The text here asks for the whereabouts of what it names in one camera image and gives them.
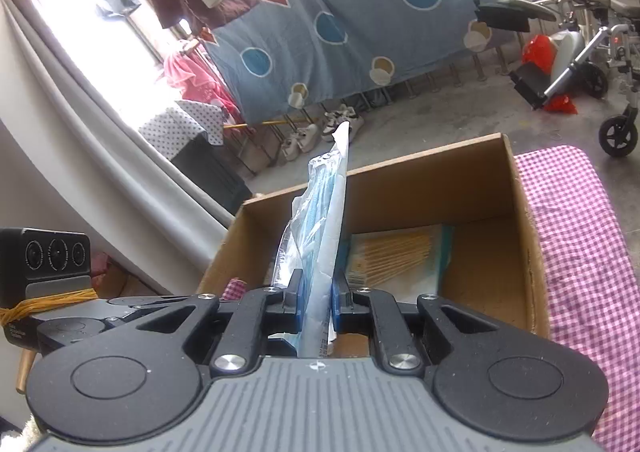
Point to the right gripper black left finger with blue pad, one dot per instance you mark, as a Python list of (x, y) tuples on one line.
[(284, 306)]

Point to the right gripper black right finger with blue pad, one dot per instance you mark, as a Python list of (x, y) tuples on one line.
[(349, 311)]

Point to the cotton swab packet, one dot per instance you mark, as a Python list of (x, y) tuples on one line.
[(406, 263)]

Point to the blue face mask pack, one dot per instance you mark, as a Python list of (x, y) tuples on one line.
[(310, 242)]

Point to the black storage bin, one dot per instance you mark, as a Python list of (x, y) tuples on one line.
[(204, 164)]

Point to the polka dot cloth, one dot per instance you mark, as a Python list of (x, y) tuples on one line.
[(172, 130)]

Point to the pink checkered tablecloth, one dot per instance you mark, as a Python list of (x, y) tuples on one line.
[(593, 295)]

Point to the pink hanging clothes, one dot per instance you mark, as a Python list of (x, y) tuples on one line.
[(195, 81)]

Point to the grey curtain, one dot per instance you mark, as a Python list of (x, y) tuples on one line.
[(67, 156)]

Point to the blue patterned hanging blanket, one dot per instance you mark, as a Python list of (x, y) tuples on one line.
[(287, 54)]

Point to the wheelchair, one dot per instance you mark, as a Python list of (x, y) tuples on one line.
[(587, 28)]

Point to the wooden chair frame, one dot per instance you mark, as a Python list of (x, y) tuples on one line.
[(27, 359)]

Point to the black three-lens camera box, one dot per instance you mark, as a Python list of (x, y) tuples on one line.
[(40, 263)]

